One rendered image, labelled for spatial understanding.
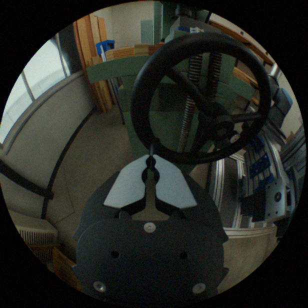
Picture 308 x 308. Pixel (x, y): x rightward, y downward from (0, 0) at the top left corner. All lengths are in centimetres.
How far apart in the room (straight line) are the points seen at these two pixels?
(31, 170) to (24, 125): 48
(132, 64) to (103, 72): 9
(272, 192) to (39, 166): 177
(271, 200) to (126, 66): 62
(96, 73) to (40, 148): 119
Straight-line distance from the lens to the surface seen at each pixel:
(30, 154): 136
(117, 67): 32
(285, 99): 79
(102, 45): 124
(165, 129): 41
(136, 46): 32
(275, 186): 46
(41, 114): 141
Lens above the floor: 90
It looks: 57 degrees down
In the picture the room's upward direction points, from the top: straight up
